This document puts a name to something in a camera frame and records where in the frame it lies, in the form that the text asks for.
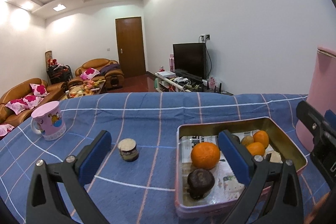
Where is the jar with beige lid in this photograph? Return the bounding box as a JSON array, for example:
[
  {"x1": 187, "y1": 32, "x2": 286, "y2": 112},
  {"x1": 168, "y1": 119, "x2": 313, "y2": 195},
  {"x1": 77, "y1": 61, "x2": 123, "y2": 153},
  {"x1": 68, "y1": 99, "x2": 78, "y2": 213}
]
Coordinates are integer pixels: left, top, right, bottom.
[
  {"x1": 117, "y1": 138, "x2": 139, "y2": 162},
  {"x1": 264, "y1": 151, "x2": 282, "y2": 163}
]

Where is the orange fruit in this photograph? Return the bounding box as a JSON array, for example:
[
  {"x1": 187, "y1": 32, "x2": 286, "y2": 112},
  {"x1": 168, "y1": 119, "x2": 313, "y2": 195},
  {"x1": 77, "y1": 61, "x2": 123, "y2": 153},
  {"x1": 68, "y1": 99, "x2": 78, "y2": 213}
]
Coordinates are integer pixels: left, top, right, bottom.
[
  {"x1": 253, "y1": 130, "x2": 269, "y2": 149},
  {"x1": 190, "y1": 142, "x2": 221, "y2": 170},
  {"x1": 246, "y1": 142, "x2": 265, "y2": 157}
]

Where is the brown kiwi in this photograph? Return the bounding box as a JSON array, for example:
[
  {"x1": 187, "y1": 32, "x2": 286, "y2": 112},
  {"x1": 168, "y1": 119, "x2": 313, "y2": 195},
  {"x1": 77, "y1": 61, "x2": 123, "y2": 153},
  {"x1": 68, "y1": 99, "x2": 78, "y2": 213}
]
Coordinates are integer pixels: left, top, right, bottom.
[{"x1": 241, "y1": 136, "x2": 254, "y2": 147}]

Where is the purple round fruit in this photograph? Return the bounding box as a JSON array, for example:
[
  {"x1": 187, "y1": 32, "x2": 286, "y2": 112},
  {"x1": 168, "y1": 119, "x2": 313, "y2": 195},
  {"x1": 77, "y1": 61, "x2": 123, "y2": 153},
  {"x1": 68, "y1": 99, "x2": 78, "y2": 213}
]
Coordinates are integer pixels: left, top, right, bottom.
[{"x1": 187, "y1": 168, "x2": 215, "y2": 200}]

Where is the pink electric kettle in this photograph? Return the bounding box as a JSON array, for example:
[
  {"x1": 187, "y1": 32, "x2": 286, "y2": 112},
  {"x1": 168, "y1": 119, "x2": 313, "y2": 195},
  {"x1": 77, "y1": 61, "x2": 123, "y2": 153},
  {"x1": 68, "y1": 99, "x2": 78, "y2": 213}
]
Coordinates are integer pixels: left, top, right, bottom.
[{"x1": 295, "y1": 44, "x2": 336, "y2": 151}]

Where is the pink tin box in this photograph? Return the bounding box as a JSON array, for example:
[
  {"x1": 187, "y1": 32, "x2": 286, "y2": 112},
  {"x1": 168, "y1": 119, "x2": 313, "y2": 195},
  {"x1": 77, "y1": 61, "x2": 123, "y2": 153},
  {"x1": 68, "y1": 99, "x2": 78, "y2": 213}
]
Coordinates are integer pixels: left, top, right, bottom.
[{"x1": 175, "y1": 117, "x2": 307, "y2": 219}]

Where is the pink cartoon mug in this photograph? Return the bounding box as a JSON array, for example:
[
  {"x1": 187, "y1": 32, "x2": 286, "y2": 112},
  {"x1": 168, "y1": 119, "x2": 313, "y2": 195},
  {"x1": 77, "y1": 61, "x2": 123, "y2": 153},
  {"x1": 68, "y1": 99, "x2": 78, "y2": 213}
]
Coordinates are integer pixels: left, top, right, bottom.
[{"x1": 30, "y1": 101, "x2": 66, "y2": 141}]

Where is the pink floral cushion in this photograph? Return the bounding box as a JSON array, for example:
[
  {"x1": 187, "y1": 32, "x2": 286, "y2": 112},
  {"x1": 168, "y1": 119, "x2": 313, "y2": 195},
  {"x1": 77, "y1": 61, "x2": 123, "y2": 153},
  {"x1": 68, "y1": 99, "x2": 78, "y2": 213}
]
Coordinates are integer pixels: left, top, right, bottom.
[{"x1": 30, "y1": 84, "x2": 49, "y2": 97}]

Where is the brown leather long sofa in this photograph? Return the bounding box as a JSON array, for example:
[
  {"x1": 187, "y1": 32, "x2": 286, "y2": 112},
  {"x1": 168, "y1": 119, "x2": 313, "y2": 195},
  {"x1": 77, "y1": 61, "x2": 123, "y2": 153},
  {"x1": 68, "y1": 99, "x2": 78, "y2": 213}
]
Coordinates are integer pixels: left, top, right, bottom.
[{"x1": 1, "y1": 78, "x2": 66, "y2": 127}]

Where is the cluttered coffee table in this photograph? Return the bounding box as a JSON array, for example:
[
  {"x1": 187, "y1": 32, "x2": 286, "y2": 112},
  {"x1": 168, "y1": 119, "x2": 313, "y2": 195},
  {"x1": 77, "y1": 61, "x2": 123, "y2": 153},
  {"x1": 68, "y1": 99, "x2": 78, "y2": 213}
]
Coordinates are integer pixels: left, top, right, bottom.
[{"x1": 59, "y1": 80, "x2": 106, "y2": 101}]

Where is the black chair with clothes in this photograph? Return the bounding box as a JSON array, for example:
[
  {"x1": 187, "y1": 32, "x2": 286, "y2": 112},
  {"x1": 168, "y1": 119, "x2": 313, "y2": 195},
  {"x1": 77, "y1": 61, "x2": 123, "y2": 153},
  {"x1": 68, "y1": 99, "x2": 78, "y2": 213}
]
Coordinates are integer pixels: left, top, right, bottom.
[{"x1": 45, "y1": 51, "x2": 73, "y2": 85}]

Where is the white TV stand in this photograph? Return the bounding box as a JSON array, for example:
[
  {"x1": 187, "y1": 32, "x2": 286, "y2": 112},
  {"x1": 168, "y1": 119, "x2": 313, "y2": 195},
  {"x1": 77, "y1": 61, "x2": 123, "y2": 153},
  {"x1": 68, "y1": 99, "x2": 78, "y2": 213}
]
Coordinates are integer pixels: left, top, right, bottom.
[{"x1": 153, "y1": 73, "x2": 233, "y2": 96}]

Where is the black television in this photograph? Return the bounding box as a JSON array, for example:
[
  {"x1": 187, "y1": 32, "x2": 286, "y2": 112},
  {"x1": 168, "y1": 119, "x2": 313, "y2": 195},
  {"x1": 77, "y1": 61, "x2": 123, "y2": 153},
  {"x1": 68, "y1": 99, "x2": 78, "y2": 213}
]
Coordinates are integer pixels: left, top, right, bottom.
[{"x1": 173, "y1": 43, "x2": 207, "y2": 79}]

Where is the brown leather armchair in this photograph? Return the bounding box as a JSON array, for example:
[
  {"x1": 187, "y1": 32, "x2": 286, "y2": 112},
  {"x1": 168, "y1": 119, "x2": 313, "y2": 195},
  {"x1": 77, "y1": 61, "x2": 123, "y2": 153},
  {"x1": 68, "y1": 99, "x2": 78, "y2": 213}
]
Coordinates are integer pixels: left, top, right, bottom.
[{"x1": 67, "y1": 59, "x2": 125, "y2": 89}]

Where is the brown wooden door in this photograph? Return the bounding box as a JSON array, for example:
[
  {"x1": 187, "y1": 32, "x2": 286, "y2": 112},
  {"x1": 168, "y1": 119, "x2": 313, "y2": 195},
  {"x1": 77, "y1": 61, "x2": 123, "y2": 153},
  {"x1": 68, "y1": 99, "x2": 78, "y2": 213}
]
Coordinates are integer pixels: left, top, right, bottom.
[{"x1": 115, "y1": 16, "x2": 146, "y2": 79}]

